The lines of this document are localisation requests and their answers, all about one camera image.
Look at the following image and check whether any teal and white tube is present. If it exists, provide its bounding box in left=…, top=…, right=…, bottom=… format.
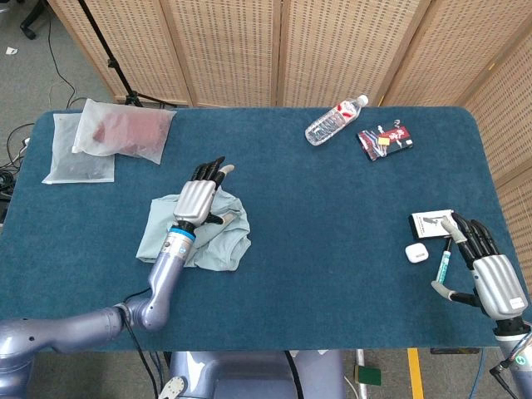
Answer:
left=434, top=239, right=453, bottom=283

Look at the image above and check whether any light green t-shirt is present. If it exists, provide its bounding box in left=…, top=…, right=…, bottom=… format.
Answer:
left=135, top=189, right=253, bottom=273

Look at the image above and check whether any black floor cable bundle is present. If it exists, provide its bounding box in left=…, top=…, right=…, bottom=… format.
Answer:
left=0, top=122, right=35, bottom=213

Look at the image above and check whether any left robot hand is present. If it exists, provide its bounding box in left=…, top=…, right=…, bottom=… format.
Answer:
left=172, top=155, right=237, bottom=228

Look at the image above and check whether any white earbuds case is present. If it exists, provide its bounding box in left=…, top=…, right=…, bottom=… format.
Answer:
left=405, top=243, right=429, bottom=264

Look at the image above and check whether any blue-gray robot torso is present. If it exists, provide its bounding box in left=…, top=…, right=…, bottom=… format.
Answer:
left=168, top=350, right=346, bottom=399

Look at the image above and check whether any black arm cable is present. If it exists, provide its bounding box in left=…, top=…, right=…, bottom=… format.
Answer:
left=122, top=288, right=161, bottom=399

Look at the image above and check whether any plastic bag with red garment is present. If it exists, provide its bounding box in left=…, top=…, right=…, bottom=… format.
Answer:
left=72, top=98, right=178, bottom=165

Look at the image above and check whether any blue felt table cover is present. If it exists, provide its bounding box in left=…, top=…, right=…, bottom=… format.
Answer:
left=0, top=106, right=508, bottom=352

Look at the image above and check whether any black tripod stand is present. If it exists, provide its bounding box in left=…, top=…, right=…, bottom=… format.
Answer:
left=76, top=0, right=178, bottom=110

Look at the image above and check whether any clear plastic water bottle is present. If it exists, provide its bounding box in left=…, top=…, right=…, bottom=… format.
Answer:
left=304, top=94, right=370, bottom=146

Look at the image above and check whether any plastic bag with dark garment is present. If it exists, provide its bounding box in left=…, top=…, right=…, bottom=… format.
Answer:
left=41, top=112, right=116, bottom=185

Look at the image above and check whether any dark printed flat box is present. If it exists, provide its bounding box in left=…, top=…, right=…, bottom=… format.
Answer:
left=356, top=124, right=416, bottom=161

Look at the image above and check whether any white table leg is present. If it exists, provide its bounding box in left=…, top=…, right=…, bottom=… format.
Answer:
left=355, top=350, right=369, bottom=399

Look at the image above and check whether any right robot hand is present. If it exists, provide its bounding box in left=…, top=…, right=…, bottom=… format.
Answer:
left=431, top=211, right=528, bottom=321

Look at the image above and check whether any black office chair base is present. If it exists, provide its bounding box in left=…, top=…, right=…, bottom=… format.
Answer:
left=18, top=0, right=51, bottom=42

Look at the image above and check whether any green block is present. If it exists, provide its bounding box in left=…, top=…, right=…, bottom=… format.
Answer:
left=357, top=365, right=382, bottom=387

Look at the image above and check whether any white and black small box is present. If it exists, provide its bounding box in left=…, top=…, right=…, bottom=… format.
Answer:
left=411, top=209, right=455, bottom=240

